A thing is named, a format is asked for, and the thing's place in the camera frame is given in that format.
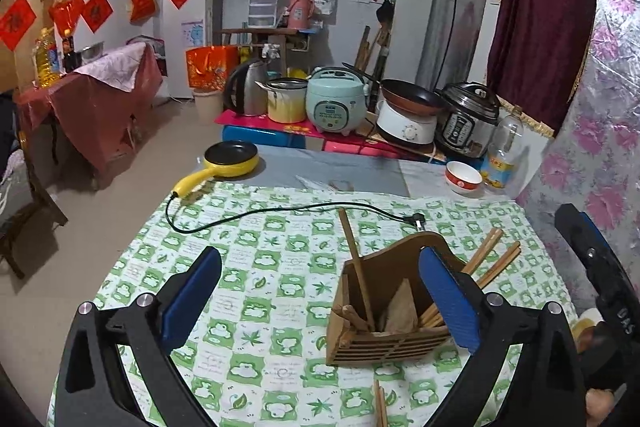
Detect red and blue low stand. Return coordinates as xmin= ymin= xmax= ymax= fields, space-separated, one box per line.
xmin=214 ymin=109 xmax=437 ymax=158

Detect white refrigerator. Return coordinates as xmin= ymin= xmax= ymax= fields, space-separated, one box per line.
xmin=159 ymin=0 xmax=227 ymax=100

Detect side table with red cloth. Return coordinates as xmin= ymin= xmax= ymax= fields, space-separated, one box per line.
xmin=14 ymin=42 xmax=164 ymax=180

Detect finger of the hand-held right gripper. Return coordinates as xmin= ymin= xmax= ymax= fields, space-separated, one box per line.
xmin=554 ymin=203 xmax=634 ymax=309

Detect wooden chair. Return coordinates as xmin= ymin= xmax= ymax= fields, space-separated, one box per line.
xmin=0 ymin=104 xmax=69 ymax=281

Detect yellow cooking oil bottle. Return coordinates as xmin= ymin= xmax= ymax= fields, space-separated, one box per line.
xmin=32 ymin=28 xmax=61 ymax=88

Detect red hanging lantern decoration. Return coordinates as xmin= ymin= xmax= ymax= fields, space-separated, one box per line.
xmin=48 ymin=0 xmax=85 ymax=38

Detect clear plastic wrap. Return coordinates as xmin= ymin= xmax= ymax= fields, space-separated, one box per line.
xmin=294 ymin=174 xmax=357 ymax=194

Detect yellow electric frying pan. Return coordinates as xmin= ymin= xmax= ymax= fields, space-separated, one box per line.
xmin=172 ymin=140 xmax=261 ymax=200

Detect black power cord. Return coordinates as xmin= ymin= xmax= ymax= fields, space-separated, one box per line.
xmin=164 ymin=193 xmax=427 ymax=236

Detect red and white bowl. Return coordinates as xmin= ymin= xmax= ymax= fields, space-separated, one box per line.
xmin=444 ymin=160 xmax=484 ymax=197

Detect floral foil sheet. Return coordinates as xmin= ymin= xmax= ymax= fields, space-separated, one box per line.
xmin=514 ymin=0 xmax=640 ymax=308

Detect grey cloth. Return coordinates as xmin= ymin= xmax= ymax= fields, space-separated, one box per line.
xmin=0 ymin=149 xmax=28 ymax=230

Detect black pressure cooker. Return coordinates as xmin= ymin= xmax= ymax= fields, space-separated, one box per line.
xmin=433 ymin=81 xmax=502 ymax=158

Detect small wall calendar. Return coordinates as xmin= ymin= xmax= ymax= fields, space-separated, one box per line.
xmin=180 ymin=20 xmax=204 ymax=48

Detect clear plastic bottle yellow label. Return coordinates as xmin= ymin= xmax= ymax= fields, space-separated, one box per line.
xmin=487 ymin=106 xmax=527 ymax=190

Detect grey table cover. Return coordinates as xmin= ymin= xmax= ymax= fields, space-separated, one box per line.
xmin=202 ymin=144 xmax=516 ymax=198

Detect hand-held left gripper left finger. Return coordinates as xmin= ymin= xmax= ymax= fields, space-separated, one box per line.
xmin=50 ymin=246 xmax=223 ymax=427

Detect red and orange gift bag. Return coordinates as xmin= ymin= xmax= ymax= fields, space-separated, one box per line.
xmin=185 ymin=45 xmax=240 ymax=92

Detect steel electric kettle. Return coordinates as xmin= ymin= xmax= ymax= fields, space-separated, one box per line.
xmin=223 ymin=59 xmax=271 ymax=117

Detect mint green rice cooker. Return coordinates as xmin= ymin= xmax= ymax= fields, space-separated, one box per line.
xmin=304 ymin=66 xmax=372 ymax=137

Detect wooden utensil holder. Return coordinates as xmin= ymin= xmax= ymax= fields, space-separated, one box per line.
xmin=326 ymin=232 xmax=453 ymax=367

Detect dark glass bottle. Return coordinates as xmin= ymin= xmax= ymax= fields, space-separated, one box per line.
xmin=62 ymin=36 xmax=77 ymax=74

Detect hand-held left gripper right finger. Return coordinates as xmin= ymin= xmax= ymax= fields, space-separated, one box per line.
xmin=418 ymin=245 xmax=590 ymax=427

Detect white electric cooker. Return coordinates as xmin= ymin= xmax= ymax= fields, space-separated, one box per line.
xmin=375 ymin=101 xmax=439 ymax=146

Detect beige plastic bucket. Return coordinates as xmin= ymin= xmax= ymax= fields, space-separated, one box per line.
xmin=192 ymin=89 xmax=224 ymax=126

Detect small wooden stick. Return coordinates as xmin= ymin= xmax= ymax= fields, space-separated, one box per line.
xmin=336 ymin=303 xmax=372 ymax=333

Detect green and white checked tablecloth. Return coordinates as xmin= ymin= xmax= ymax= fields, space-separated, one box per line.
xmin=46 ymin=183 xmax=582 ymax=427

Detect black frying pan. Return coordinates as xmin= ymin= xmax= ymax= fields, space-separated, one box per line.
xmin=379 ymin=78 xmax=447 ymax=116

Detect large red hanging bag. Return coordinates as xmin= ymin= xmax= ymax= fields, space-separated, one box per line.
xmin=128 ymin=0 xmax=160 ymax=24

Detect person's right hand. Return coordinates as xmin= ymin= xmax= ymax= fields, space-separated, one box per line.
xmin=586 ymin=386 xmax=615 ymax=427

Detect pink thermos flask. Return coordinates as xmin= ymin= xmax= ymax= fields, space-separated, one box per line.
xmin=286 ymin=0 xmax=317 ymax=30

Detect yellow pot with lid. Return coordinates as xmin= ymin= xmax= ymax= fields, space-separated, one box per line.
xmin=254 ymin=77 xmax=309 ymax=124

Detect bundle of wooden chopsticks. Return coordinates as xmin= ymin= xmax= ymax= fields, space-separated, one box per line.
xmin=419 ymin=228 xmax=522 ymax=329

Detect pink table cloth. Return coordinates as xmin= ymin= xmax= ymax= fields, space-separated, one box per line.
xmin=74 ymin=42 xmax=157 ymax=94

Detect wooden rolling pins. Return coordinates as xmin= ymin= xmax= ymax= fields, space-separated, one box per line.
xmin=354 ymin=26 xmax=392 ymax=74

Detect wooden stool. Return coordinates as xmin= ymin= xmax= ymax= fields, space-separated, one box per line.
xmin=219 ymin=27 xmax=312 ymax=75

